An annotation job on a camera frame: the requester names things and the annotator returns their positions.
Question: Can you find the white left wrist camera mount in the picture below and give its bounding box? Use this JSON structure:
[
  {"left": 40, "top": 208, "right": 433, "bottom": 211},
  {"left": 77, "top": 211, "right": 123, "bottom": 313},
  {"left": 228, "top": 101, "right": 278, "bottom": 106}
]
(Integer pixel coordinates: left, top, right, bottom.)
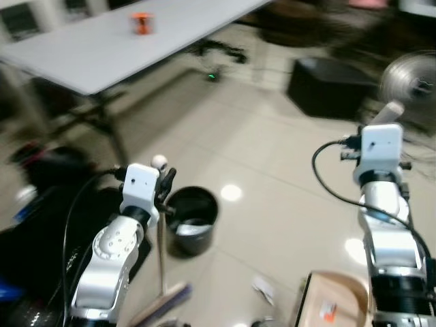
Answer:
[{"left": 121, "top": 163, "right": 161, "bottom": 226}]

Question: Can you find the white folding table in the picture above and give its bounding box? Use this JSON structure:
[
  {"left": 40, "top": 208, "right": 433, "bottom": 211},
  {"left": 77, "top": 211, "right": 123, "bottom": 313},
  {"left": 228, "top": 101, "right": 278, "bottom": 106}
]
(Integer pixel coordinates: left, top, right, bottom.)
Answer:
[{"left": 0, "top": 0, "right": 275, "bottom": 164}]

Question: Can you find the white paper scrap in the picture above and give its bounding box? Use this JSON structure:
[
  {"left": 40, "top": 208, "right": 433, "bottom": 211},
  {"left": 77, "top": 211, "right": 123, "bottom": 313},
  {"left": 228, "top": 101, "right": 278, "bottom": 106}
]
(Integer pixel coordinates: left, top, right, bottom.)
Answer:
[{"left": 250, "top": 275, "right": 276, "bottom": 306}]

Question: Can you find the grey floor fan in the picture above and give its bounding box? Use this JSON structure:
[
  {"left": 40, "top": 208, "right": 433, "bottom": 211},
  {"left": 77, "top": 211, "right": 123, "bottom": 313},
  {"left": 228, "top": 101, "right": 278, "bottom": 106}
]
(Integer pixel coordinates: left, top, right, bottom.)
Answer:
[{"left": 379, "top": 52, "right": 436, "bottom": 104}]

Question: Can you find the broom with white knob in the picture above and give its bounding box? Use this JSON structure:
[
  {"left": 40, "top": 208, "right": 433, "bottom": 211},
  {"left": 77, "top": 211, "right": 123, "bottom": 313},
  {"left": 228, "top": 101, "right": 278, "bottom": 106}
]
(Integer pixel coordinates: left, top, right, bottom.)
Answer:
[{"left": 128, "top": 155, "right": 193, "bottom": 327}]

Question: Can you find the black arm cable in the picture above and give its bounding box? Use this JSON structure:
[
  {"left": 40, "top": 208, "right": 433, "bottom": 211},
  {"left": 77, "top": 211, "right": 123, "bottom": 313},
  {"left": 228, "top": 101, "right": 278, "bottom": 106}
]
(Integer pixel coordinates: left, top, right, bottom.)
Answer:
[
  {"left": 61, "top": 168, "right": 130, "bottom": 322},
  {"left": 312, "top": 136, "right": 436, "bottom": 277}
]

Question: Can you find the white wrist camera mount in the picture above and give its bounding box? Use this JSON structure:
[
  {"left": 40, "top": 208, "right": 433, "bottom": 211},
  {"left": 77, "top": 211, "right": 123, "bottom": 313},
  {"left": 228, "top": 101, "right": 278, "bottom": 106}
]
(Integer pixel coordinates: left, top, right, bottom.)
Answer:
[
  {"left": 359, "top": 124, "right": 405, "bottom": 181},
  {"left": 121, "top": 163, "right": 161, "bottom": 226}
]

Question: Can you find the black device with green light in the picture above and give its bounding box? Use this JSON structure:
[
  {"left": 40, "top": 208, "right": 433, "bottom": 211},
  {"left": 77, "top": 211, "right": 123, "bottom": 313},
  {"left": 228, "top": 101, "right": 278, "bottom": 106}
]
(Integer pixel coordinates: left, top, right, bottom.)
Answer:
[{"left": 189, "top": 39, "right": 250, "bottom": 83}]

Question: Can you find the orange small object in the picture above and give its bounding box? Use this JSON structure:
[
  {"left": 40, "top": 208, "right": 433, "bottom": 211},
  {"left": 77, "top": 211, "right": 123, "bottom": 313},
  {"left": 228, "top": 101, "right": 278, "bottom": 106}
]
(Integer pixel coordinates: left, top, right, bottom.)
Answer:
[{"left": 130, "top": 12, "right": 155, "bottom": 36}]

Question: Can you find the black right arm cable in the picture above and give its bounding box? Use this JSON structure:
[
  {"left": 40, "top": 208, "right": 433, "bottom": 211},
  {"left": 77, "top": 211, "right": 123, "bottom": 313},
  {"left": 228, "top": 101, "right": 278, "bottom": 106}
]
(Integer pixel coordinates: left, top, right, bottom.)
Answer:
[{"left": 312, "top": 136, "right": 436, "bottom": 277}]

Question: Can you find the black square box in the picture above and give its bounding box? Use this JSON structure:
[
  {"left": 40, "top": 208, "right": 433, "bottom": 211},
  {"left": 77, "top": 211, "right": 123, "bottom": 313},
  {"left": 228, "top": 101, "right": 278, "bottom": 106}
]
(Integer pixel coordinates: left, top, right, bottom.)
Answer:
[{"left": 286, "top": 57, "right": 379, "bottom": 122}]

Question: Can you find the black bag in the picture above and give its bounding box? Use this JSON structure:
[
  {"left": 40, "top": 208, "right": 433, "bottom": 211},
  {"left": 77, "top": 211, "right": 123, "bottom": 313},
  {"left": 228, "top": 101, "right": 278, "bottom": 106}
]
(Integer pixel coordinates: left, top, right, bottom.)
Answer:
[{"left": 8, "top": 142, "right": 97, "bottom": 200}]

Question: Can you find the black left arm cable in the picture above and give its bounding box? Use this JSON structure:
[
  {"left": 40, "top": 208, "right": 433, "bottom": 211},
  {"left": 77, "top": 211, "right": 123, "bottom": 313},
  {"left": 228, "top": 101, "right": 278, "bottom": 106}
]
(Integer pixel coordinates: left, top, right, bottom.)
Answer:
[{"left": 61, "top": 168, "right": 130, "bottom": 322}]

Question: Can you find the black round waste bin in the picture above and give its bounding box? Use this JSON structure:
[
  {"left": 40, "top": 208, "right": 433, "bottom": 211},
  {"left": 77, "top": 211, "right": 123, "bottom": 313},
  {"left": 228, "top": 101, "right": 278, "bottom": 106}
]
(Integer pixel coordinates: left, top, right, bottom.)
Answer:
[{"left": 166, "top": 186, "right": 220, "bottom": 258}]

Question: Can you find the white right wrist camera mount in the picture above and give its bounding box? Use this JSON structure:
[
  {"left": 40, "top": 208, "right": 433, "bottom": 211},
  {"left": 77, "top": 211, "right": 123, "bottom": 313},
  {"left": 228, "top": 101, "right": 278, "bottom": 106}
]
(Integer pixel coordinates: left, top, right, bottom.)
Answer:
[{"left": 359, "top": 124, "right": 405, "bottom": 181}]

